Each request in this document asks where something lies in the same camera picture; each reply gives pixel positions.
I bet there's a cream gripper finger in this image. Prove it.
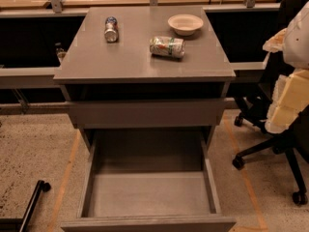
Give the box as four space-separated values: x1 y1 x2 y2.
265 69 309 133

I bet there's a blue silver redbull can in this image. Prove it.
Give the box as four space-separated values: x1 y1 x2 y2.
104 16 119 43

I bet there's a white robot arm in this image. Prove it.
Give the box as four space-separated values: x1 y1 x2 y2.
263 2 309 133

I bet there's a closed grey top drawer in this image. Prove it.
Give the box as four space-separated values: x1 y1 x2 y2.
69 99 225 129

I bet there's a grey drawer cabinet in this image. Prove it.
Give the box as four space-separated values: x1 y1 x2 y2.
54 6 235 146

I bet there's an open grey middle drawer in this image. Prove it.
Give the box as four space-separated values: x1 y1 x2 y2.
62 129 236 232

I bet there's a black office chair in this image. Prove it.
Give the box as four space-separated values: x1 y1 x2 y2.
233 0 309 205

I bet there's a small bottle behind cabinet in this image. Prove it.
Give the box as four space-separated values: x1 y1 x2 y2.
55 43 66 62

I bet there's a black metal cart leg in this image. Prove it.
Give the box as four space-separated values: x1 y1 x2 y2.
0 180 51 232

